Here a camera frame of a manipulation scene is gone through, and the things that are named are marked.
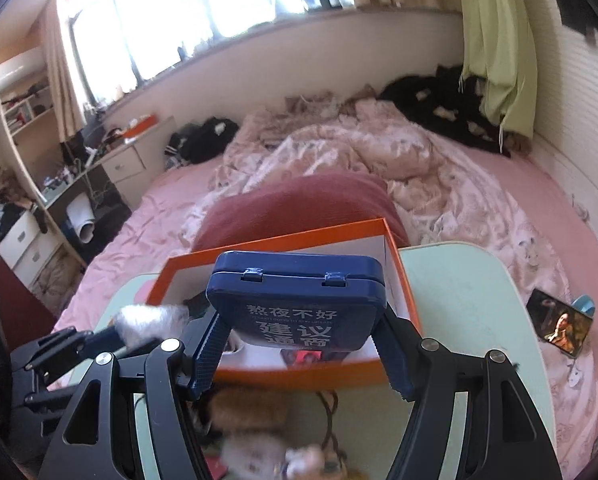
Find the orange cardboard box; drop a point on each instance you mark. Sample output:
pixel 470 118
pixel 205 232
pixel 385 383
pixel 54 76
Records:
pixel 299 377

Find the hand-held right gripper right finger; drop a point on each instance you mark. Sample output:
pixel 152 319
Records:
pixel 396 360

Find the white paper roll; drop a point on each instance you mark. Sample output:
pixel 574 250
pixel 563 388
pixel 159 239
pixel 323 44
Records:
pixel 84 217

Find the green cartoon printed desktop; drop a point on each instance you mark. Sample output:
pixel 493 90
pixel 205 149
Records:
pixel 454 285

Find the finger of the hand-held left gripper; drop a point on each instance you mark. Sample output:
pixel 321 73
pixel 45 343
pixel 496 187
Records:
pixel 49 399
pixel 54 345

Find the black clothes pile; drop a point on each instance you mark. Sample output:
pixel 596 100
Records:
pixel 429 100

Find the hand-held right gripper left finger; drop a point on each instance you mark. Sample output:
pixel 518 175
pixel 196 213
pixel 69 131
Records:
pixel 209 355

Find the red pillow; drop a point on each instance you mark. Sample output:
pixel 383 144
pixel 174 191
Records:
pixel 299 205

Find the smartphone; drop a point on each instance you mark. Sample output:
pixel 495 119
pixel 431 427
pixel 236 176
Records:
pixel 559 325

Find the white slatted panel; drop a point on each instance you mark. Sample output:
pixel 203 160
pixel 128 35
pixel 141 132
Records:
pixel 589 135

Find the pink floral quilt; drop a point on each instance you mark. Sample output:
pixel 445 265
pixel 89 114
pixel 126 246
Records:
pixel 354 145

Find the white drawer unit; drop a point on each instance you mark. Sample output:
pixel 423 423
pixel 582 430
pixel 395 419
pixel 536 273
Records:
pixel 24 245

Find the white bedside cabinet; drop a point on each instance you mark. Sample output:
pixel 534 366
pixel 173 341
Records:
pixel 126 162

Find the green hanging cloth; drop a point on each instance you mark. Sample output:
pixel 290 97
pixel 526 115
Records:
pixel 499 35

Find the blue tin box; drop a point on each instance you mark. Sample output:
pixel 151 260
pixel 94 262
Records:
pixel 294 290

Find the white wall shelf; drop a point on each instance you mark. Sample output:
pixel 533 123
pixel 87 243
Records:
pixel 24 110

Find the cluttered side desk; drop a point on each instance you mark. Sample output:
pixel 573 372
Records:
pixel 64 185

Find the small orange box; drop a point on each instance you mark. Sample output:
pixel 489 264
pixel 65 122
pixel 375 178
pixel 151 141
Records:
pixel 139 127

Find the black striped clothes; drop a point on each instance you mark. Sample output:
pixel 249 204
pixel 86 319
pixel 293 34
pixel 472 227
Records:
pixel 204 137

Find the window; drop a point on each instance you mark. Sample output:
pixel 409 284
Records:
pixel 179 20

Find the white and brown fluffy plush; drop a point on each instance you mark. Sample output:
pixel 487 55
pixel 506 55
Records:
pixel 249 410

